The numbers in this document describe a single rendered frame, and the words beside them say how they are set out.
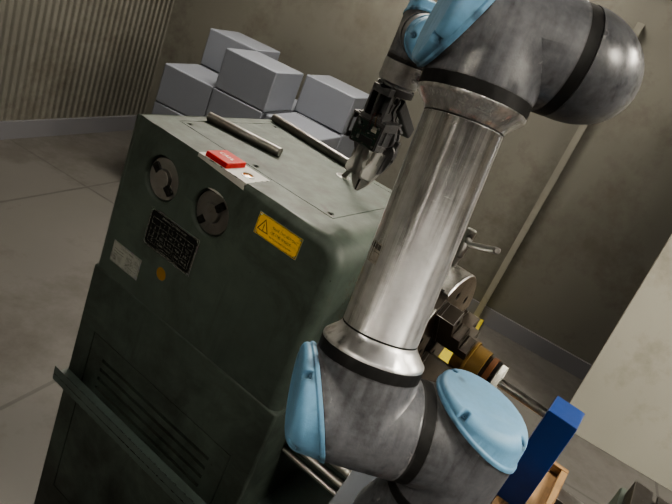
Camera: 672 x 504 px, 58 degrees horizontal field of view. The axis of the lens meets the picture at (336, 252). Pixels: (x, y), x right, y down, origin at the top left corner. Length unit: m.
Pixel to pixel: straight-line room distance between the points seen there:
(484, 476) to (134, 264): 0.99
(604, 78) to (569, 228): 3.47
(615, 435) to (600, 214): 1.30
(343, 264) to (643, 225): 3.14
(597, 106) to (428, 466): 0.40
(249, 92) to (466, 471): 3.11
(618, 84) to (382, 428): 0.41
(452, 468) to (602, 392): 3.05
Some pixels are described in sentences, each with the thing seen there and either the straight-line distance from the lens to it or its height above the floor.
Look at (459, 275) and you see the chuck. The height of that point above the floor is 1.24.
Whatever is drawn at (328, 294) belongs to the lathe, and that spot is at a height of 1.15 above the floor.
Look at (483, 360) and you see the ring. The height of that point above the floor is 1.11.
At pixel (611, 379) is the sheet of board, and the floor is 0.35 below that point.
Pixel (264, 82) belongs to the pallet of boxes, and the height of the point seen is 1.00.
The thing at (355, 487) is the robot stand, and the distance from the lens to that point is 0.86.
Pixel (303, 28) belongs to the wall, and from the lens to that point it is 4.52.
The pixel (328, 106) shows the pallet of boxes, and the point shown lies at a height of 0.96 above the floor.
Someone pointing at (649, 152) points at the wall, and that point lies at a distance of 4.04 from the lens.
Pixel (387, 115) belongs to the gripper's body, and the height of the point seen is 1.48.
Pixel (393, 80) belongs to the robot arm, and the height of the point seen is 1.54.
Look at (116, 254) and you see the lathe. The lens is 1.50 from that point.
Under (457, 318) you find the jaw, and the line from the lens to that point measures 1.21.
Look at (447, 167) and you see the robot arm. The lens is 0.60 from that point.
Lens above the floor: 1.66
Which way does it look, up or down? 23 degrees down
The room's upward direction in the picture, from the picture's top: 23 degrees clockwise
